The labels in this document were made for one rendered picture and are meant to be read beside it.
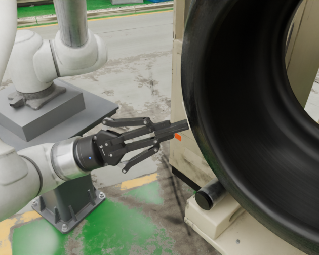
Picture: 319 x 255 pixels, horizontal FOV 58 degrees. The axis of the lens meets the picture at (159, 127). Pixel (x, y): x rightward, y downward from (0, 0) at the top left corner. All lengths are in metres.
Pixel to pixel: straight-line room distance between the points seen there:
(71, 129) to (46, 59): 0.29
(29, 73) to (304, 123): 0.97
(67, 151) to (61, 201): 0.98
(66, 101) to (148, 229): 0.82
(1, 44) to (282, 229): 0.62
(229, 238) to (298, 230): 0.21
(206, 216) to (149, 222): 1.05
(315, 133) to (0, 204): 0.65
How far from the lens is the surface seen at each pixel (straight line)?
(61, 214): 1.68
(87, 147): 0.61
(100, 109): 1.36
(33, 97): 1.29
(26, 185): 0.59
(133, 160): 0.61
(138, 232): 1.65
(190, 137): 1.57
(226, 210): 0.66
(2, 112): 1.32
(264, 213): 0.54
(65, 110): 1.30
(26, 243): 1.75
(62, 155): 0.63
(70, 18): 1.02
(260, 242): 0.71
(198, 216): 0.66
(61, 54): 1.19
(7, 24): 0.70
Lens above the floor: 1.38
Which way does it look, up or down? 37 degrees down
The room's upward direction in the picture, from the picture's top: straight up
